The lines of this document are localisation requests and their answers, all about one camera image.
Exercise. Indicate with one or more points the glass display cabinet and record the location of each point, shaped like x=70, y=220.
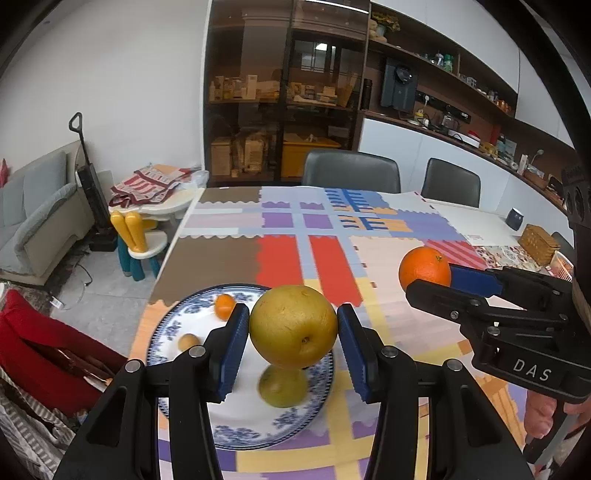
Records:
x=277, y=92

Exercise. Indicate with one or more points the floral cloth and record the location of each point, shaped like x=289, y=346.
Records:
x=503, y=256

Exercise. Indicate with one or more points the green apple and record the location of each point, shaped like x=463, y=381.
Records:
x=282, y=387

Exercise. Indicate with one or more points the patchwork tablecloth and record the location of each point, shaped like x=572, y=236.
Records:
x=286, y=240

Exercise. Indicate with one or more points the red cloth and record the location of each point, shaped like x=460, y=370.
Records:
x=41, y=346

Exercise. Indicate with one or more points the grey sofa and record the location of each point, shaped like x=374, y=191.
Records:
x=37, y=212

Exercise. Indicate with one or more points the white plastic basket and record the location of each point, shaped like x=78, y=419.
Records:
x=562, y=265

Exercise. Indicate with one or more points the brown kiwi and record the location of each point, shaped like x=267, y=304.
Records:
x=189, y=342

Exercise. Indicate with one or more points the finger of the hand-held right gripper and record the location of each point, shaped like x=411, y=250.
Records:
x=443, y=300
x=475, y=281

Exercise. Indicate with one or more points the white kids table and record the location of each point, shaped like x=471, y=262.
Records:
x=178, y=203

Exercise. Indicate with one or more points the grey chair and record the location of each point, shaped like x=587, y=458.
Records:
x=450, y=182
x=351, y=170

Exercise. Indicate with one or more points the black countertop appliance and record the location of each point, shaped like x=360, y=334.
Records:
x=399, y=87

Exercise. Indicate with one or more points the grey striped cloth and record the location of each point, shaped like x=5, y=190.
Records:
x=27, y=429

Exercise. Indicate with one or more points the wicker basket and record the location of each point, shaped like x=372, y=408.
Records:
x=538, y=244

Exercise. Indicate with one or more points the black upright vacuum cleaner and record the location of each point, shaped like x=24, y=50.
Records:
x=94, y=198

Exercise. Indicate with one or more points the red striped apron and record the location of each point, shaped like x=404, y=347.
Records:
x=147, y=182

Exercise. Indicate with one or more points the large yellow pear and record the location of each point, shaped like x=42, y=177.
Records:
x=293, y=325

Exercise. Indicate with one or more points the small mandarin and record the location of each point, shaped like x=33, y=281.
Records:
x=225, y=307

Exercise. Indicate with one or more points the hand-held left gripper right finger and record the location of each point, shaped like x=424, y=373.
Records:
x=355, y=350

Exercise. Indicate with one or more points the dark blue jar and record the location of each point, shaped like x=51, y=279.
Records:
x=515, y=219

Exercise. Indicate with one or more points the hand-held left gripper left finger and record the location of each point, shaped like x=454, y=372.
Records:
x=231, y=350

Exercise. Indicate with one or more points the orange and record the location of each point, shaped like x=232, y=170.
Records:
x=422, y=267

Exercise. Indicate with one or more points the blue patterned white plate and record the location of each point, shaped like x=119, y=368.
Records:
x=258, y=424

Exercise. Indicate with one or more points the yellow and white kids chair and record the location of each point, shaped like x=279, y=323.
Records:
x=138, y=244

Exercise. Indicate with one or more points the person's right hand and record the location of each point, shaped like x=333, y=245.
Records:
x=538, y=413

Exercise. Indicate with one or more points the black thermos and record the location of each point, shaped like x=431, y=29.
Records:
x=366, y=94

